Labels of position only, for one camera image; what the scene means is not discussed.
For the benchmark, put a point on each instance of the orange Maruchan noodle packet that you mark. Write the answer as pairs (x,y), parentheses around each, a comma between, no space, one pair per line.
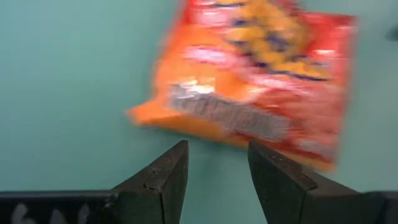
(248,77)

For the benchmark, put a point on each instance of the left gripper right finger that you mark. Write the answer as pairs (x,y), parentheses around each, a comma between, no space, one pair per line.
(280,199)

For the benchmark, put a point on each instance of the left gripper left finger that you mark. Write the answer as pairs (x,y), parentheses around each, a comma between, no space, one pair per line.
(155,199)

